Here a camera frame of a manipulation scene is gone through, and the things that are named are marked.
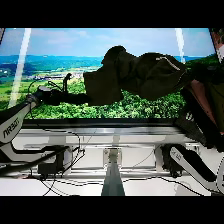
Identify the black garment with white print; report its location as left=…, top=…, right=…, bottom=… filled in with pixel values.
left=174, top=89, right=216, bottom=149

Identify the pink garment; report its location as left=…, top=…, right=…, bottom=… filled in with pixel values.
left=189, top=79, right=218, bottom=128

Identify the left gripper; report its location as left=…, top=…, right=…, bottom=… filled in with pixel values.
left=49, top=89, right=79, bottom=107

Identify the dark olive long-sleeved garment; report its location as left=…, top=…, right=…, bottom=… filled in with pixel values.
left=83, top=45, right=192, bottom=107

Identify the silver frame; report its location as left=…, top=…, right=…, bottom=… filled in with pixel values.
left=0, top=125, right=224, bottom=197

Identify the black cable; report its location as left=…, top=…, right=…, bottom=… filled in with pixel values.
left=31, top=116, right=86, bottom=175
left=27, top=78, right=54, bottom=116
left=121, top=175, right=205, bottom=197
left=128, top=148, right=156, bottom=169

